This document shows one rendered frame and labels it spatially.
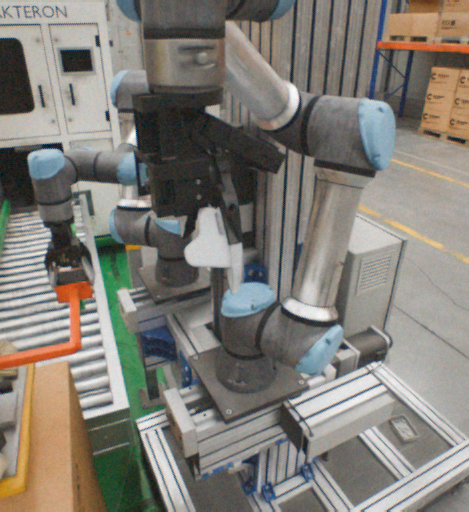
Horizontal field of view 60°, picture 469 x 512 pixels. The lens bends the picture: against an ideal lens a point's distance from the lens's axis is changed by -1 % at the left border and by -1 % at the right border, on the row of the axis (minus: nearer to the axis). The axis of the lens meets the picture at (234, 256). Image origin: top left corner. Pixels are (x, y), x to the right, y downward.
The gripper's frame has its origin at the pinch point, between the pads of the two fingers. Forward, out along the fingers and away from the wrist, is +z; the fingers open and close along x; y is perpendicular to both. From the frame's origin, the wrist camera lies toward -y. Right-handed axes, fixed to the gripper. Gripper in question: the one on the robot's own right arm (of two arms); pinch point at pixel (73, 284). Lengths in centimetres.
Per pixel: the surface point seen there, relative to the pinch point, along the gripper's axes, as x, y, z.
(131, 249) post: 21, -64, 25
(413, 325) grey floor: 200, -67, 118
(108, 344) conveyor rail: 5, -46, 59
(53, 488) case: -9.7, 39.5, 24.1
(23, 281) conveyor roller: -35, -121, 63
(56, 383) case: -9.1, 8.7, 24.1
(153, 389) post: 22, -64, 110
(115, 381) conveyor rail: 5, -23, 59
